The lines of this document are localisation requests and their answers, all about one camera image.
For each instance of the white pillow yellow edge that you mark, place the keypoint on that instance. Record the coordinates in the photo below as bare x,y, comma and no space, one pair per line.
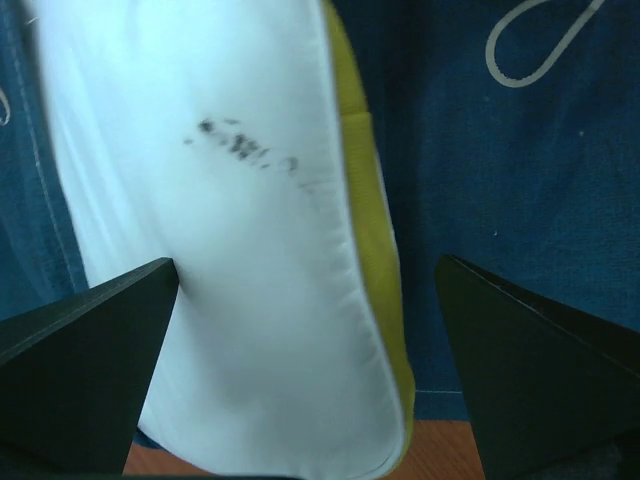
234,137

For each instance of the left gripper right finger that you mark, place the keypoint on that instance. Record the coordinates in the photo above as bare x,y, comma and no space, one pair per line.
548,388

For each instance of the dark blue pillowcase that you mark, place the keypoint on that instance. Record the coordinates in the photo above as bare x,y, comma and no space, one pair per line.
533,174

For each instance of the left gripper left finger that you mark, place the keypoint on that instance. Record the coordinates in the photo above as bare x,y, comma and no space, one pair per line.
75,373

